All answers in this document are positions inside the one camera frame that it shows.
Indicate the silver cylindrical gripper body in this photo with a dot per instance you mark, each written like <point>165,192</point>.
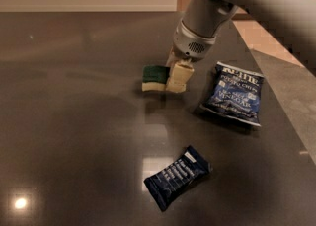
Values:
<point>190,46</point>

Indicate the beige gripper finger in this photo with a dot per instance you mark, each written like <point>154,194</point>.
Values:
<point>180,73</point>
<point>172,58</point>

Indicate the green and yellow sponge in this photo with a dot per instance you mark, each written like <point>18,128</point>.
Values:
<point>154,77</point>

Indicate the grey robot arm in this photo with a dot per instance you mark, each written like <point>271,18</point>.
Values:
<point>291,22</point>

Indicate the dark blue RXBAR wrapper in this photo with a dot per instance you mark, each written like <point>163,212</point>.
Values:
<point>168,184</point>

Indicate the blue Kettle chips bag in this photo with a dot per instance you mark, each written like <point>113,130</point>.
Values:
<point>236,94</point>

